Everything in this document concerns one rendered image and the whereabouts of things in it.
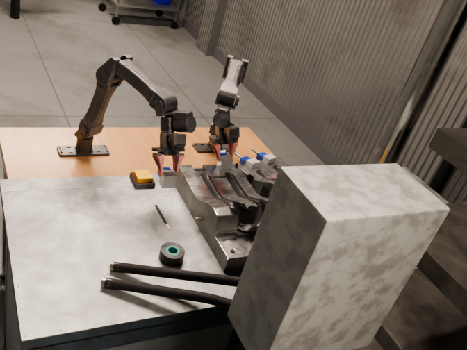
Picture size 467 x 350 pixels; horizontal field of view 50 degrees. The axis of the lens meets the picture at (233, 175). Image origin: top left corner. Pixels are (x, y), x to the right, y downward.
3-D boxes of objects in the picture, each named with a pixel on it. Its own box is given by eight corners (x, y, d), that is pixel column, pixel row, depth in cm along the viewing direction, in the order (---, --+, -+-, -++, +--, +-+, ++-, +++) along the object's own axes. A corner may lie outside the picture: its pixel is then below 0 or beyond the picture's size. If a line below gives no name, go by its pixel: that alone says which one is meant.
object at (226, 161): (208, 148, 206) (210, 139, 202) (219, 146, 207) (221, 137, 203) (219, 171, 199) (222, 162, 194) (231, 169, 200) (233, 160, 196)
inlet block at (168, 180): (150, 167, 183) (153, 155, 180) (163, 167, 185) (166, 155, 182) (161, 188, 174) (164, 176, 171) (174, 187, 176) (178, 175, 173)
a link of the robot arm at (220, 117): (230, 130, 184) (239, 99, 180) (208, 124, 183) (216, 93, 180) (232, 123, 195) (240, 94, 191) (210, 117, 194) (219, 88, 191)
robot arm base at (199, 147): (240, 137, 230) (233, 130, 235) (201, 137, 220) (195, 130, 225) (235, 151, 234) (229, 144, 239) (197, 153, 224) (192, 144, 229)
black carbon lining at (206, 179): (196, 178, 193) (201, 157, 188) (232, 176, 201) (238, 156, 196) (233, 236, 168) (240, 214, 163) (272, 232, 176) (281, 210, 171)
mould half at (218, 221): (173, 183, 198) (180, 155, 191) (231, 181, 210) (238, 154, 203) (223, 271, 162) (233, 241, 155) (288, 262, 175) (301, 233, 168)
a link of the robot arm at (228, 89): (239, 97, 186) (250, 54, 207) (215, 91, 185) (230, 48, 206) (232, 121, 194) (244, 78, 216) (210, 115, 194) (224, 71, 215)
